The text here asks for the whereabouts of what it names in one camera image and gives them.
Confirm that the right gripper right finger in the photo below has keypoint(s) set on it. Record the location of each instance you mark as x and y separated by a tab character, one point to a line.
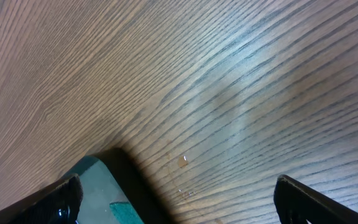
297	203

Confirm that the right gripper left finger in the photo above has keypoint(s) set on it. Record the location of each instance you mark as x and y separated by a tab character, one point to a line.
58	202

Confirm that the green scrubbing sponge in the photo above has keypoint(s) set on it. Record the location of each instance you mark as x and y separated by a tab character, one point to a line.
125	213

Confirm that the black rectangular water tray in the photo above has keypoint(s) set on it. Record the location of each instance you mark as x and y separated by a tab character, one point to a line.
112	176

